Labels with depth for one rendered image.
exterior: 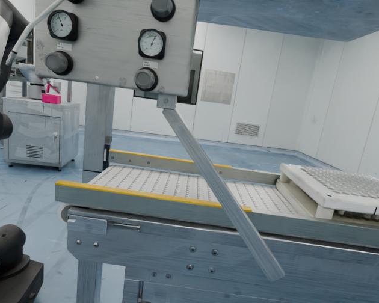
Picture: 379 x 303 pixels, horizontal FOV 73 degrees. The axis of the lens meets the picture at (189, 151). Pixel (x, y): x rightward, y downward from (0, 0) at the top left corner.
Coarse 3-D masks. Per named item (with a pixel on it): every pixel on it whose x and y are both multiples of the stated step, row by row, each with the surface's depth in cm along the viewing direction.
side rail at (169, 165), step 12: (120, 156) 70; (132, 156) 70; (144, 156) 70; (156, 168) 71; (168, 168) 71; (180, 168) 70; (192, 168) 70; (216, 168) 70; (228, 168) 70; (240, 168) 71; (252, 180) 70; (264, 180) 70; (276, 180) 70
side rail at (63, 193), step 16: (64, 192) 44; (80, 192) 44; (96, 192) 44; (112, 192) 44; (112, 208) 44; (128, 208) 44; (144, 208) 44; (160, 208) 44; (176, 208) 44; (192, 208) 44; (208, 208) 44; (224, 224) 44; (256, 224) 44; (272, 224) 44; (288, 224) 44; (304, 224) 44; (320, 224) 44; (336, 224) 43; (352, 224) 44; (336, 240) 44; (352, 240) 44; (368, 240) 44
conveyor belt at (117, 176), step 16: (96, 176) 61; (112, 176) 61; (128, 176) 63; (144, 176) 64; (160, 176) 66; (176, 176) 68; (192, 176) 70; (160, 192) 55; (176, 192) 57; (192, 192) 58; (208, 192) 59; (240, 192) 62; (256, 192) 64; (272, 192) 66; (96, 208) 46; (256, 208) 54; (272, 208) 56; (288, 208) 57; (208, 224) 46
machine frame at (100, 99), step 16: (96, 96) 69; (112, 96) 72; (96, 112) 70; (112, 112) 74; (96, 128) 70; (96, 144) 71; (96, 160) 72; (80, 272) 80; (96, 272) 81; (80, 288) 82; (96, 288) 83
